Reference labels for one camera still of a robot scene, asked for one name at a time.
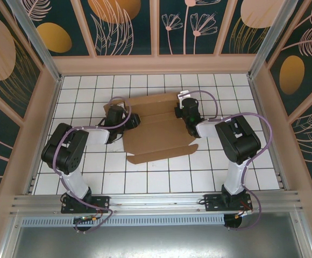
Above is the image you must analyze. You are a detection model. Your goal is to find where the brown cardboard paper box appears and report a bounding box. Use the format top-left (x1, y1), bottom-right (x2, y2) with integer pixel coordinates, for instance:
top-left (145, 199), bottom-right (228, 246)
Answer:
top-left (103, 91), bottom-right (199, 165)

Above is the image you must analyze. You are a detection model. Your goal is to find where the small green circuit board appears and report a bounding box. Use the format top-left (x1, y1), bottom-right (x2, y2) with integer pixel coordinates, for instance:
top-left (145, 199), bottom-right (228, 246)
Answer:
top-left (74, 214), bottom-right (99, 224)

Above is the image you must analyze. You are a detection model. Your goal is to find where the grey sheet metal panel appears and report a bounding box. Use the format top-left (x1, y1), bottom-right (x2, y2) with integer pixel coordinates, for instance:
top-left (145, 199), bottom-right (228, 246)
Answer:
top-left (0, 212), bottom-right (312, 258)

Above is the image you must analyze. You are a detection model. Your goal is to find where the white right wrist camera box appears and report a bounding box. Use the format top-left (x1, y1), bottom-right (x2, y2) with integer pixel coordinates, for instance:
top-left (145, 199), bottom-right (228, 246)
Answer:
top-left (176, 90), bottom-right (192, 101)

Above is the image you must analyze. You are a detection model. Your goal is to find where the thin aluminium side rail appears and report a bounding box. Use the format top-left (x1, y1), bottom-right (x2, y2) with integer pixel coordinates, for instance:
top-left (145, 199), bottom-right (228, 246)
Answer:
top-left (247, 77), bottom-right (285, 190)
top-left (26, 77), bottom-right (63, 195)

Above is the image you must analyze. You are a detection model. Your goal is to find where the aluminium frame rail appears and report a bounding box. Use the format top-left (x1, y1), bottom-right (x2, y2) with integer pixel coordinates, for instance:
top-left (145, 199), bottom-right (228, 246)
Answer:
top-left (9, 190), bottom-right (306, 216)

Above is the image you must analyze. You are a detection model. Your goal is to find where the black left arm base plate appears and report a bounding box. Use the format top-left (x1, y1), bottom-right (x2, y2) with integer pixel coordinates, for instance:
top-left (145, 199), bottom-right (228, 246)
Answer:
top-left (61, 195), bottom-right (111, 215)

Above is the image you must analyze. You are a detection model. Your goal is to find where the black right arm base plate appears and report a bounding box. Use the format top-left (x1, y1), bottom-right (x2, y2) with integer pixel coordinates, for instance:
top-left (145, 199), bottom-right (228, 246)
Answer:
top-left (203, 193), bottom-right (253, 213)

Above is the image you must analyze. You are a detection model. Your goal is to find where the grey slotted cable duct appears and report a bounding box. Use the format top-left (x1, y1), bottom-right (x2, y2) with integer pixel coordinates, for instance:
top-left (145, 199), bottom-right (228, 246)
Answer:
top-left (20, 214), bottom-right (226, 227)

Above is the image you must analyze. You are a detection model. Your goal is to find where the aluminium corner post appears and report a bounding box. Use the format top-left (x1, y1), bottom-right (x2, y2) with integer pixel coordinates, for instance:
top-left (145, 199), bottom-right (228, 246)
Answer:
top-left (5, 0), bottom-right (64, 83)
top-left (247, 0), bottom-right (302, 80)

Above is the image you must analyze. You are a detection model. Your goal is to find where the wire bundle with yellow plug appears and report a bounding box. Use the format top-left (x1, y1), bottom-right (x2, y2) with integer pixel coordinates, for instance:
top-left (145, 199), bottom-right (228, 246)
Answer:
top-left (235, 204), bottom-right (253, 220)

